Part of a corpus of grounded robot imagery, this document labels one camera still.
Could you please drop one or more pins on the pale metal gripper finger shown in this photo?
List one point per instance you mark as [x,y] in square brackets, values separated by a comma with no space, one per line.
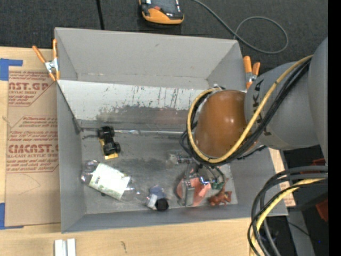
[190,195]

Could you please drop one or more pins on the salmon pink cloth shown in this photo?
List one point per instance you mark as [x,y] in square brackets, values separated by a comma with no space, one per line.
[200,192]

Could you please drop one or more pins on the orange-brown toy animal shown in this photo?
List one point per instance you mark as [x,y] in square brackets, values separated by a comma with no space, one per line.
[219,199]

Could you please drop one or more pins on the blue bottle with black cap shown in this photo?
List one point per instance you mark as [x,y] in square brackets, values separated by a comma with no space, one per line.
[158,200]

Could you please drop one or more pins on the clear plastic bottle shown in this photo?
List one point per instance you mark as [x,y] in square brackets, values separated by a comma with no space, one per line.
[109,181]

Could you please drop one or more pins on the yellow toy truck black wheels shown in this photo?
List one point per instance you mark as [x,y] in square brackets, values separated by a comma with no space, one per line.
[108,143]

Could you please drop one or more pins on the grey metal bin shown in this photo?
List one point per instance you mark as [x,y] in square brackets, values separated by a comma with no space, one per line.
[149,63]

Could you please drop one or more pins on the brown cardboard board red print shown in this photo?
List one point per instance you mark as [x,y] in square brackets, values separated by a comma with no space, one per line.
[29,185]

